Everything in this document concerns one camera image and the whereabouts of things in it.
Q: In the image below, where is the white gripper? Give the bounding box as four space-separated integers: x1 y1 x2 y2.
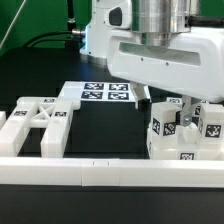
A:
105 0 224 127

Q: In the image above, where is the white chair seat part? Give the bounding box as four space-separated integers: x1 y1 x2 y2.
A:
147 123 224 161

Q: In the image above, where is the white tagged cube left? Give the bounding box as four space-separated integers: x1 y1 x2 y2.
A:
166 97 182 107

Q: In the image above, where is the white tagged cube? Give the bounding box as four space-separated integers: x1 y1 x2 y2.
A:
166 97 182 107
192 100 209 117

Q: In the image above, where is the white tagged cube right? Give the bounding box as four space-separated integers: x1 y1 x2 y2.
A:
192 100 209 117

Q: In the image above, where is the white U-shaped fence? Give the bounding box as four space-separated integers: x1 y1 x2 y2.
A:
0 155 224 188

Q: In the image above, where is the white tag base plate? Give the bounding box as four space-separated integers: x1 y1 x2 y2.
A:
59 81 135 102

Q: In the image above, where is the white chair back frame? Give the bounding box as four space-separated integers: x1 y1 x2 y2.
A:
0 97 81 158

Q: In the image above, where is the black cable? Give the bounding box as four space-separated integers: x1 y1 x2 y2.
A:
24 29 87 48

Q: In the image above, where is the white cord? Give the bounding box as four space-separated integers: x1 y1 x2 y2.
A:
0 0 28 51

